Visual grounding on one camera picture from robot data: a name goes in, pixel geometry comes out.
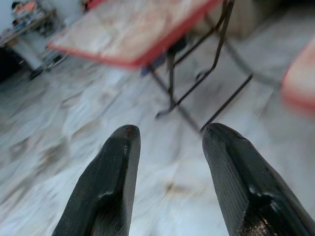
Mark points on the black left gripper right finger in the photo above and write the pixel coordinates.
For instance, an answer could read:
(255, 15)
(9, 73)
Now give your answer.
(241, 177)

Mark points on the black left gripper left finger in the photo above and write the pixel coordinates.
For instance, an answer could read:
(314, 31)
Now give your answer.
(108, 177)

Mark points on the marble pattern red-edged folding table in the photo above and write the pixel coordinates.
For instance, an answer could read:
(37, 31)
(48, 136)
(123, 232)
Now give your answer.
(133, 34)
(301, 78)

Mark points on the tall black furniture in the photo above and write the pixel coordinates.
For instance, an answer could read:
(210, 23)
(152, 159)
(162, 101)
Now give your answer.
(7, 66)

